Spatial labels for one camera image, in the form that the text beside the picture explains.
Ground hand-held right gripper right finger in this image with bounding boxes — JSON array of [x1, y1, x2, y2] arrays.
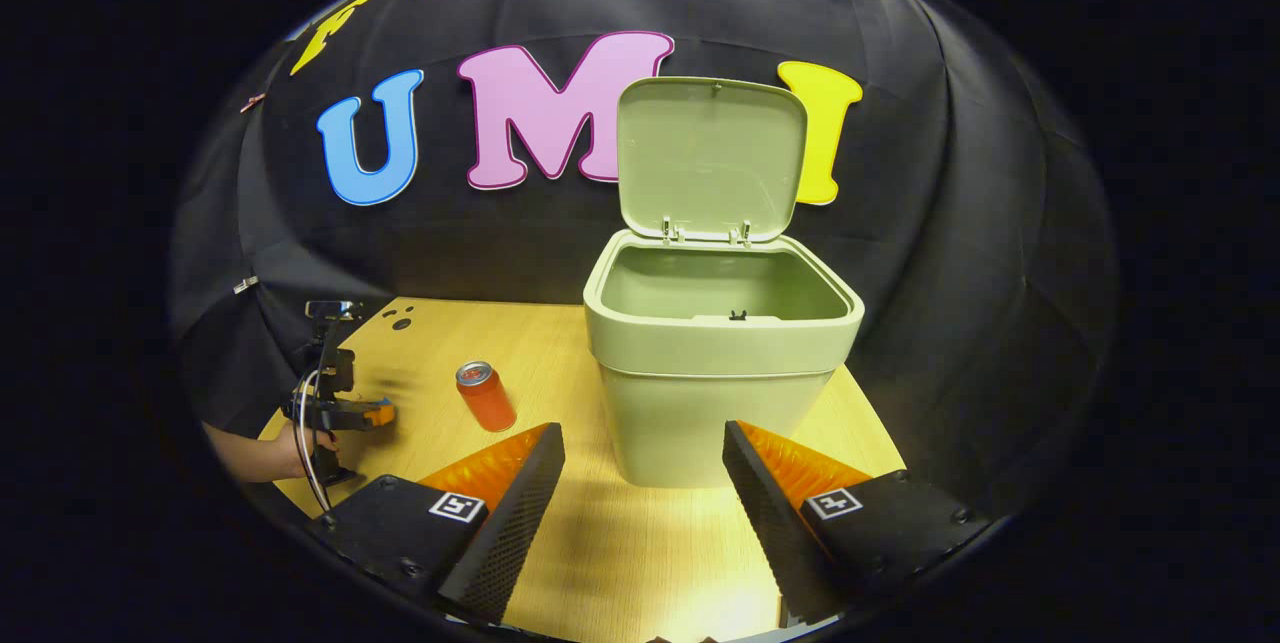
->
[[720, 419, 993, 626]]

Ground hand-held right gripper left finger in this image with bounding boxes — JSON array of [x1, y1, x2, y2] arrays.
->
[[305, 421, 567, 626]]

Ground red pop can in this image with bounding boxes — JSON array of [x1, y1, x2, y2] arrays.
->
[[456, 361, 518, 433]]

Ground pale green desktop garbage bin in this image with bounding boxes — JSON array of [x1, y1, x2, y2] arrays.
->
[[583, 75, 866, 489]]

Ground wooden desktop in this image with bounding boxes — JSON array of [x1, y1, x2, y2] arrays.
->
[[258, 296, 906, 643]]

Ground black backdrop cloth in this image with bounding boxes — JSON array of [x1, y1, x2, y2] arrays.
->
[[168, 0, 1119, 524]]

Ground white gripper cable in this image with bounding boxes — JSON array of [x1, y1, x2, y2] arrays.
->
[[296, 368, 336, 516]]

